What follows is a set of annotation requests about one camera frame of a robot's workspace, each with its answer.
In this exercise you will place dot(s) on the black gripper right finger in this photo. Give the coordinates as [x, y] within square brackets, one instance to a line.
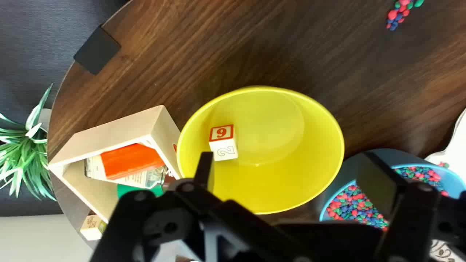
[380, 187]

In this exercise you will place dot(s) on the orange white packet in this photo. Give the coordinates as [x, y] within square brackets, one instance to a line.
[128, 161]

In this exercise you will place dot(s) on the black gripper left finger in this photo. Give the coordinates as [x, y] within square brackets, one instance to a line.
[204, 169]

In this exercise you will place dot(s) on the patterned white paper cup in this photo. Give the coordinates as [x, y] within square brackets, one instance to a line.
[443, 252]

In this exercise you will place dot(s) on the loose colourful beads pile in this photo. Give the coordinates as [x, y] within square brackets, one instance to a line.
[398, 15]

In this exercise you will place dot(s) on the blue bowl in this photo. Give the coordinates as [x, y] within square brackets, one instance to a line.
[350, 168]

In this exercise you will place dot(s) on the colourful beads heap in bowl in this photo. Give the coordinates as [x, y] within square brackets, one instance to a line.
[347, 204]

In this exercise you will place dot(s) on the orange white number block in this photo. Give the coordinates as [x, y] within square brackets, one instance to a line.
[223, 142]

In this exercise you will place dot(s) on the small wooden picture block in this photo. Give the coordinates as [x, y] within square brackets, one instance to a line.
[90, 227]

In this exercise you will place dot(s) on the white paper napkin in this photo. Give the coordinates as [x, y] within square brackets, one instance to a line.
[452, 146]

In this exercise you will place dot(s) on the white open box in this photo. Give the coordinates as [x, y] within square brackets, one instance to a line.
[131, 127]

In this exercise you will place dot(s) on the yellow plastic bowl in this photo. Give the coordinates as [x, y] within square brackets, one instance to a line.
[286, 165]

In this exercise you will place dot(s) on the green potted plant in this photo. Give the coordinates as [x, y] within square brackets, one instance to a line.
[22, 155]

